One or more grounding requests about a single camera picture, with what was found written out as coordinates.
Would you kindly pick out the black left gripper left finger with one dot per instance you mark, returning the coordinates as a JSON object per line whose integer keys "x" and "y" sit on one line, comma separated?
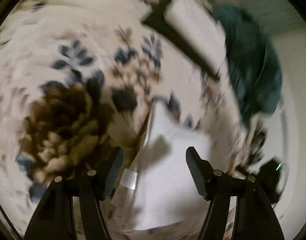
{"x": 114, "y": 164}

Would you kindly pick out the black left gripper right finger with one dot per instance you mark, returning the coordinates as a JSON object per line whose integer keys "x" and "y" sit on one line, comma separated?
{"x": 201, "y": 172}

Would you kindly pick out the white t-shirt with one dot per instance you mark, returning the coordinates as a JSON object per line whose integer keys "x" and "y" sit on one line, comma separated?
{"x": 157, "y": 189}

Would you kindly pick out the black white striped garment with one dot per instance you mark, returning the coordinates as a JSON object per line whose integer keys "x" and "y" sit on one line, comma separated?
{"x": 256, "y": 138}

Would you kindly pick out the white bed headboard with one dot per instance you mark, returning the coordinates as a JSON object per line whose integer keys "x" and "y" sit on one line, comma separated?
{"x": 284, "y": 143}

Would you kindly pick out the dark green plush blanket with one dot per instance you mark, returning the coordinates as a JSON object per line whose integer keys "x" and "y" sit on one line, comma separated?
{"x": 253, "y": 65}

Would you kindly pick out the floral bed quilt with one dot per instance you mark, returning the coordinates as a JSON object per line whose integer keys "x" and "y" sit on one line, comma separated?
{"x": 79, "y": 78}

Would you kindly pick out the folded white garment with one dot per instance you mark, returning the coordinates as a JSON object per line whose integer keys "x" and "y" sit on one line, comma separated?
{"x": 198, "y": 28}

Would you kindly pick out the folded black garment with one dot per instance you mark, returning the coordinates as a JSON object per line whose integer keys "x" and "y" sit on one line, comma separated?
{"x": 156, "y": 21}

